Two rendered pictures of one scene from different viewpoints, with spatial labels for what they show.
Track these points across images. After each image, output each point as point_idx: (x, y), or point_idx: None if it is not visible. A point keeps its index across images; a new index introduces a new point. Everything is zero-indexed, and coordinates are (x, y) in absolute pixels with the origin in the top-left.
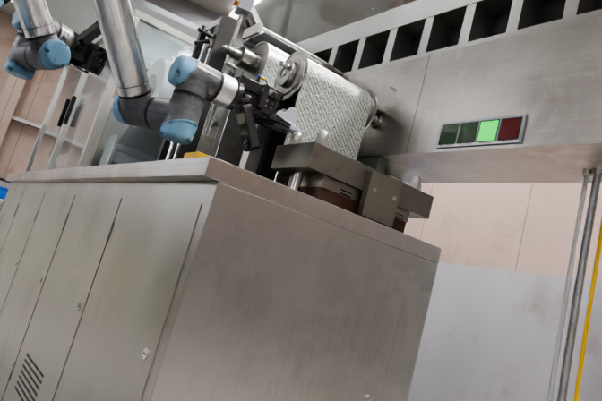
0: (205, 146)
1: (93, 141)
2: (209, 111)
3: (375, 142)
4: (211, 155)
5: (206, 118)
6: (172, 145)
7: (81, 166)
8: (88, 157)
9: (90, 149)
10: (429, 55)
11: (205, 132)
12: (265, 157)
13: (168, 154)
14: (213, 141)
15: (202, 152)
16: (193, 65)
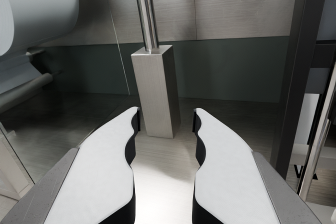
0: (170, 63)
1: (3, 152)
2: (150, 12)
3: None
4: (310, 123)
5: (151, 25)
6: (313, 175)
7: (20, 188)
8: (17, 172)
9: (9, 164)
10: None
11: (158, 44)
12: None
13: (309, 188)
14: (171, 51)
15: (170, 73)
16: None
